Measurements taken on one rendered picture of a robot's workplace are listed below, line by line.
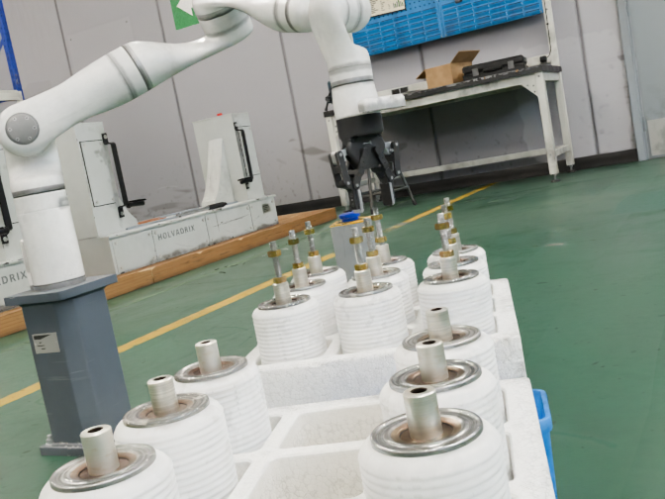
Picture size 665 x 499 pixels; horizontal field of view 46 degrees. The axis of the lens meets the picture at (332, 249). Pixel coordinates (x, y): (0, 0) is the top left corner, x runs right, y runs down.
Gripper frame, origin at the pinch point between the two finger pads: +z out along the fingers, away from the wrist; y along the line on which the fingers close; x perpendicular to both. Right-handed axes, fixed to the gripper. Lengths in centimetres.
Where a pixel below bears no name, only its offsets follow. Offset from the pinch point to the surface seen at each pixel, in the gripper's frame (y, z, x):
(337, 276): 6.8, 11.3, -4.3
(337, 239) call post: -4.3, 6.8, -16.3
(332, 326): 15.7, 16.8, 3.2
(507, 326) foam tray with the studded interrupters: 7.8, 17.5, 30.4
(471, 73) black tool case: -342, -46, -259
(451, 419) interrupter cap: 50, 10, 60
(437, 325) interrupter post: 35, 9, 45
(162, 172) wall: -264, -21, -583
